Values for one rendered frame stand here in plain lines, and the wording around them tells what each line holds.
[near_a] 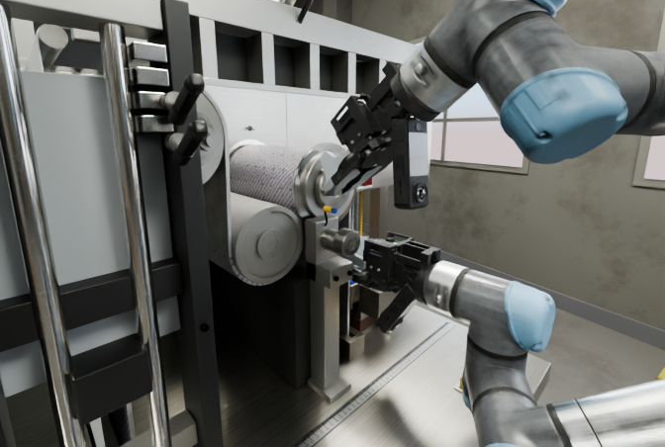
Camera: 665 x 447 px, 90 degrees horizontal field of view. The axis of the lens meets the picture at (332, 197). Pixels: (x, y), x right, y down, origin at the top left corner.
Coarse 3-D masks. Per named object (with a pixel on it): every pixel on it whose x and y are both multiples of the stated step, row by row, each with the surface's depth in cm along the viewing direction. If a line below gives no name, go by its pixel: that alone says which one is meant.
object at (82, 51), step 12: (72, 36) 29; (84, 36) 30; (96, 36) 30; (72, 48) 38; (84, 48) 38; (96, 48) 38; (60, 60) 45; (72, 60) 45; (84, 60) 45; (96, 60) 45
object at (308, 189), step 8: (320, 160) 54; (312, 168) 53; (320, 168) 54; (304, 176) 53; (312, 176) 53; (304, 184) 53; (312, 184) 53; (304, 192) 53; (312, 192) 53; (352, 192) 60; (304, 200) 53; (312, 200) 54; (312, 208) 54; (320, 208) 55; (344, 208) 59; (336, 216) 58
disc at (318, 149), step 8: (320, 144) 54; (328, 144) 55; (336, 144) 57; (312, 152) 53; (320, 152) 54; (336, 152) 57; (304, 160) 52; (312, 160) 54; (304, 168) 53; (296, 176) 52; (296, 184) 52; (296, 192) 52; (296, 200) 52; (352, 200) 62; (296, 208) 53; (304, 208) 54; (304, 216) 54; (312, 216) 55; (344, 216) 61
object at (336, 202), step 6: (318, 174) 54; (324, 174) 53; (318, 180) 54; (324, 180) 53; (318, 186) 53; (324, 186) 53; (318, 192) 53; (324, 192) 54; (348, 192) 58; (318, 198) 54; (324, 198) 54; (330, 198) 55; (336, 198) 56; (342, 198) 57; (324, 204) 54; (330, 204) 55; (336, 204) 56; (342, 204) 57
